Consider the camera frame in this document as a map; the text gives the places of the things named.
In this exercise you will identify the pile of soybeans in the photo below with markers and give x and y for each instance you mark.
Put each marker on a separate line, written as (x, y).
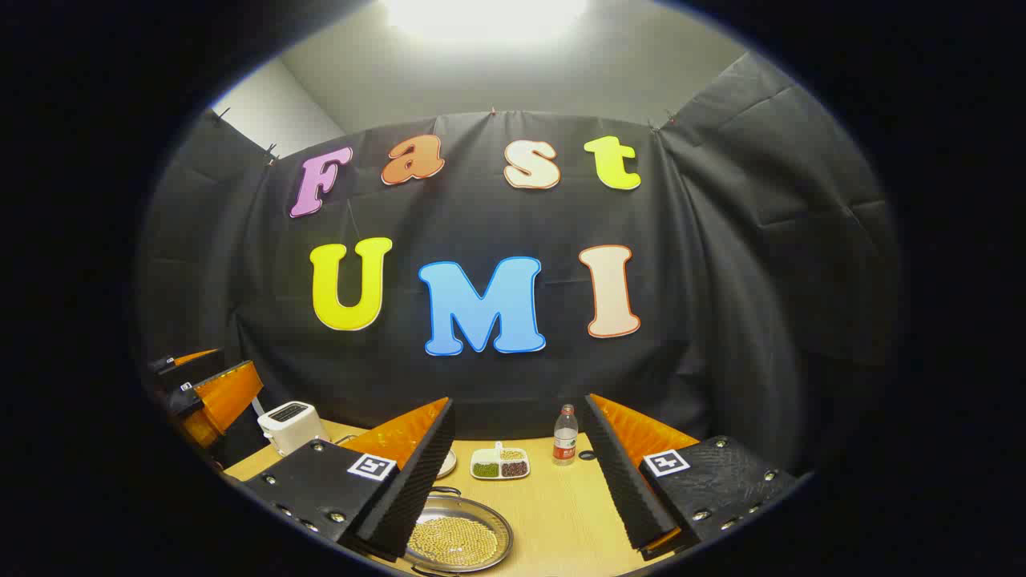
(453, 541)

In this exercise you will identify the ceiling light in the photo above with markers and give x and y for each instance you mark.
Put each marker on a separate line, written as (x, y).
(485, 16)

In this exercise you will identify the white toaster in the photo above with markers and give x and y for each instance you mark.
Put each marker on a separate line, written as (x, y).
(290, 425)

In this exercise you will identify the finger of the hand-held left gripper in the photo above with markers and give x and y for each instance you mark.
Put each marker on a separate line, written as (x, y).
(224, 405)
(188, 370)

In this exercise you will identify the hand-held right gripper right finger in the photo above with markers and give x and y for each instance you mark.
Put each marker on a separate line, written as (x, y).
(625, 481)

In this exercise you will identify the clear plastic water bottle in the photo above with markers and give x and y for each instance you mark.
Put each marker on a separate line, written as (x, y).
(565, 441)

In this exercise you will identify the white divided bean dish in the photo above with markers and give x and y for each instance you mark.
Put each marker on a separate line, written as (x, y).
(498, 466)

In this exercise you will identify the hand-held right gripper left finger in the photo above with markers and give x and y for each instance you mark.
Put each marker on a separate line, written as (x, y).
(417, 481)

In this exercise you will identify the white oval plate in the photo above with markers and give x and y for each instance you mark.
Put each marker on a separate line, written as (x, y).
(449, 465)

